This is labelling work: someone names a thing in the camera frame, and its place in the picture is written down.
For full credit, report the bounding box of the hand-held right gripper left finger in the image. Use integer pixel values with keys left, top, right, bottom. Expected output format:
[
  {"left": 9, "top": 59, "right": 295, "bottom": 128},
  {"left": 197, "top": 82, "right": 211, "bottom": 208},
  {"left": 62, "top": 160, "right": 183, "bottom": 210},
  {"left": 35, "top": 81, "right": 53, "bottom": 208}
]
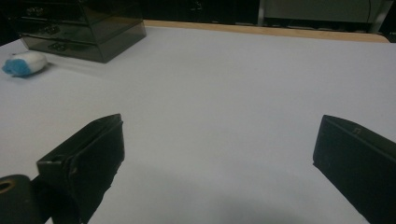
[{"left": 36, "top": 113, "right": 126, "bottom": 224}]

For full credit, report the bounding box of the smoked acrylic drawer organizer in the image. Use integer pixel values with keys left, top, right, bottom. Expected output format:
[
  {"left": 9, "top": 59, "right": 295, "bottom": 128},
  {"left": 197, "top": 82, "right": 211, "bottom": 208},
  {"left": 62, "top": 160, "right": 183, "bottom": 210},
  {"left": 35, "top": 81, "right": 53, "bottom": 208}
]
[{"left": 6, "top": 0, "right": 148, "bottom": 64}]

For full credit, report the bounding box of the white table cover sheet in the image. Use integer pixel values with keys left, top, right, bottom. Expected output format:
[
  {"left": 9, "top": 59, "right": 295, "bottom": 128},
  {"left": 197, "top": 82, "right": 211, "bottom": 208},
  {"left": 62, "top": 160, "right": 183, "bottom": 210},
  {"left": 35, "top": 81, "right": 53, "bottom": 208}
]
[{"left": 0, "top": 26, "right": 396, "bottom": 224}]

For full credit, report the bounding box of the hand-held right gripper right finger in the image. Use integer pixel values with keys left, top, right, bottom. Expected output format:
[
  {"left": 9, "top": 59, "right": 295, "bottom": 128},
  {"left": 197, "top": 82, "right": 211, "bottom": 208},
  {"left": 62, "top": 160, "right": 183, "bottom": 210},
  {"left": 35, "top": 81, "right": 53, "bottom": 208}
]
[{"left": 312, "top": 114, "right": 396, "bottom": 224}]

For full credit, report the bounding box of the white and blue plush toy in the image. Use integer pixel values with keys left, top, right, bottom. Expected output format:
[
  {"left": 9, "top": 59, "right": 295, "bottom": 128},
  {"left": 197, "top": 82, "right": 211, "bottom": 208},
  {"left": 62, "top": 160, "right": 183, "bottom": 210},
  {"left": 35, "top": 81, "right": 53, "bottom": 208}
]
[{"left": 1, "top": 50, "right": 50, "bottom": 77}]

